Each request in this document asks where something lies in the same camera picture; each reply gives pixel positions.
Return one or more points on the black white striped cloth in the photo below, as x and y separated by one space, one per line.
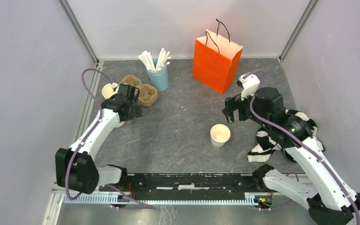
266 146

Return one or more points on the brown cardboard cup carrier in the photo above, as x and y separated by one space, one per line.
147 94

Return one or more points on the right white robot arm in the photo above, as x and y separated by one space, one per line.
329 201

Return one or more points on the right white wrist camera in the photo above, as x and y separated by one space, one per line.
249 83

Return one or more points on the orange paper bag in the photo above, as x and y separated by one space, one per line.
216 59

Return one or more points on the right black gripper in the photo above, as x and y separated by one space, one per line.
233 103

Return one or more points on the blue straw holder cup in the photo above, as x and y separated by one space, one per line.
159 79

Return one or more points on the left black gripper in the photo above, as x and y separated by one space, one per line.
136 110

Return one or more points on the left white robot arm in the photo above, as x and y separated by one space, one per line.
75 167

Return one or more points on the white paper coffee cup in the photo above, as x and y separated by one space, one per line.
219 134

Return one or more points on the stack of paper cups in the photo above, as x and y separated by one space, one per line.
109 90

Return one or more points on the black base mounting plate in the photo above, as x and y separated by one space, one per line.
191 186

